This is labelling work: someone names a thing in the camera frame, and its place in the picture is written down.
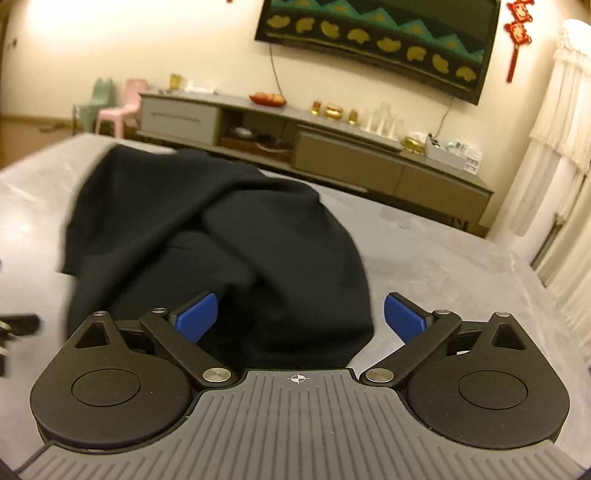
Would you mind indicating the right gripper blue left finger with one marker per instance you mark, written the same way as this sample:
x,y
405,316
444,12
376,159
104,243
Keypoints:
x,y
193,319

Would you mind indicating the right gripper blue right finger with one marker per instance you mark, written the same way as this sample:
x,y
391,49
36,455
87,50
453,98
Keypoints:
x,y
405,318

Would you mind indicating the black trousers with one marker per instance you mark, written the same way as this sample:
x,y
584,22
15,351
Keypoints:
x,y
157,230

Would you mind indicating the white curtain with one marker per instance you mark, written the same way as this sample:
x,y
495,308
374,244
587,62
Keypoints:
x,y
545,218

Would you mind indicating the white storage box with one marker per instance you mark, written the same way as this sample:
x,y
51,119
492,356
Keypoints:
x,y
455,154

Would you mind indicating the clear glass cups set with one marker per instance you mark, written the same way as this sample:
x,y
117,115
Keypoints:
x,y
383,121

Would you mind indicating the long grey TV cabinet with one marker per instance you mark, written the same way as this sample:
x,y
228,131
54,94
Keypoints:
x,y
314,148

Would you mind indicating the gold ornament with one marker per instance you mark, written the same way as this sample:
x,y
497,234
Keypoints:
x,y
333,112

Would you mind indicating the pink plastic chair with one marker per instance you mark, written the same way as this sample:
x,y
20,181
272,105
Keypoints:
x,y
130,108

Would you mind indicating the red fruit plate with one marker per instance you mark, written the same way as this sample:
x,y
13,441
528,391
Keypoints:
x,y
268,99

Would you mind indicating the green plastic chair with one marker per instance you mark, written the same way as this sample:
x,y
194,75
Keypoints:
x,y
84,115

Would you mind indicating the yellow cup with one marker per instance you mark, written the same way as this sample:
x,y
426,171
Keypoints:
x,y
175,81

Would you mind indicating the red Chinese knot ornament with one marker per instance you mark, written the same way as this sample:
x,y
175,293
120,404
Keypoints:
x,y
517,30

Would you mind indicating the wall mounted television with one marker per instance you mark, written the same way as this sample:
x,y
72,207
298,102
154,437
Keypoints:
x,y
445,44

